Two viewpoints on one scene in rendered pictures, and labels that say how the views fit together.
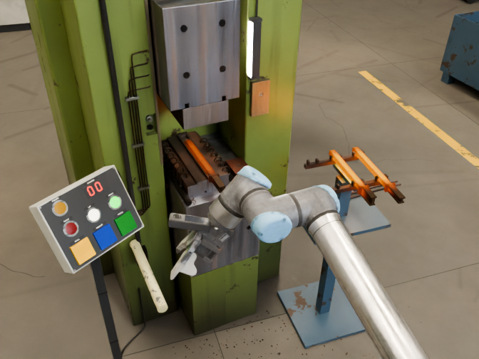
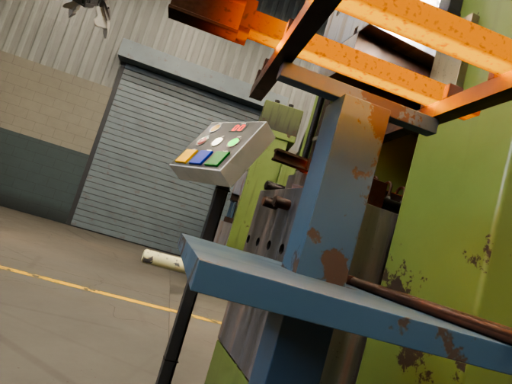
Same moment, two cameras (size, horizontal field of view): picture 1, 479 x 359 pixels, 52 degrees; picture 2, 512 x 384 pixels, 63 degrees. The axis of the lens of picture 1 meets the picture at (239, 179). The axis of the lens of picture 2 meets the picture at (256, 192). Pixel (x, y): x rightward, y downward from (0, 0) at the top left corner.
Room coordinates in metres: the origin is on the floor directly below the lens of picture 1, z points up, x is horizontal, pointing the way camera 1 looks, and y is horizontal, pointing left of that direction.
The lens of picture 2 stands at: (1.82, -0.98, 0.77)
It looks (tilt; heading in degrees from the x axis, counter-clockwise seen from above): 6 degrees up; 98
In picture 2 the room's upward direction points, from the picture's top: 16 degrees clockwise
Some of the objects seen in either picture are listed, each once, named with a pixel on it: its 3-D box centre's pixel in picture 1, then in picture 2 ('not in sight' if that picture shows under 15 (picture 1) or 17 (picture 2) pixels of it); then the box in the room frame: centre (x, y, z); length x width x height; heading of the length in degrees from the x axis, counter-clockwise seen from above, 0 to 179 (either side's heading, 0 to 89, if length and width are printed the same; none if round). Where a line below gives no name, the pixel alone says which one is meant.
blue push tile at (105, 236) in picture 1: (104, 236); (201, 158); (1.37, 0.51, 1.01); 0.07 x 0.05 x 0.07; 141
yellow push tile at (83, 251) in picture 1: (83, 251); (187, 156); (1.29, 0.57, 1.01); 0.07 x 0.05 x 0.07; 141
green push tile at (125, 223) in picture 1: (125, 223); (217, 159); (1.45, 0.45, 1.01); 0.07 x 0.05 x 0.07; 141
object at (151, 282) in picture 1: (147, 273); (207, 272); (1.54, 0.41, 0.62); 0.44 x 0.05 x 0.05; 26
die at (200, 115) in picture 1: (188, 93); (394, 88); (1.96, 0.23, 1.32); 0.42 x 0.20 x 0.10; 26
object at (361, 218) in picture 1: (338, 214); (308, 284); (1.84, -0.49, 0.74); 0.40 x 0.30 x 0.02; 109
